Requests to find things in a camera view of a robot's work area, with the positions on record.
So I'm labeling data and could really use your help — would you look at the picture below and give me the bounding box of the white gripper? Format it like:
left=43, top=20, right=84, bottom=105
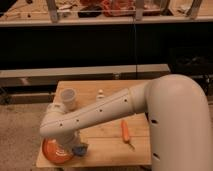
left=56, top=131, right=81, bottom=152

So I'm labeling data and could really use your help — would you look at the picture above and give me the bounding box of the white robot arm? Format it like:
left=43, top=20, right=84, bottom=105
left=40, top=74, right=213, bottom=171

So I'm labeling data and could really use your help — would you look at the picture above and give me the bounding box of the orange ceramic bowl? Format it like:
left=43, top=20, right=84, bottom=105
left=42, top=139, right=73, bottom=164

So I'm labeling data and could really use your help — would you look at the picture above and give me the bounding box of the clear plastic cup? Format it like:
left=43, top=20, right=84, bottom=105
left=60, top=88, right=77, bottom=111

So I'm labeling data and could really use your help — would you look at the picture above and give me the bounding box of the small white bottle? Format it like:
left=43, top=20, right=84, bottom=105
left=96, top=89, right=105, bottom=100

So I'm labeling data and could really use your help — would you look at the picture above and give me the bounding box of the wooden table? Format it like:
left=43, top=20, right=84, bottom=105
left=35, top=79, right=153, bottom=169

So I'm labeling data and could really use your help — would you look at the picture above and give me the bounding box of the orange carrot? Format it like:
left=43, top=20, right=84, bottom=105
left=121, top=120, right=134, bottom=149

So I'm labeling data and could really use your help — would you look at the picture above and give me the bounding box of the long wooden shelf board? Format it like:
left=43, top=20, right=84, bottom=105
left=0, top=64, right=170, bottom=87

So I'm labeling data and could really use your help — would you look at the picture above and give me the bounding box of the upper workbench shelf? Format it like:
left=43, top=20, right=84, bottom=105
left=0, top=0, right=213, bottom=27

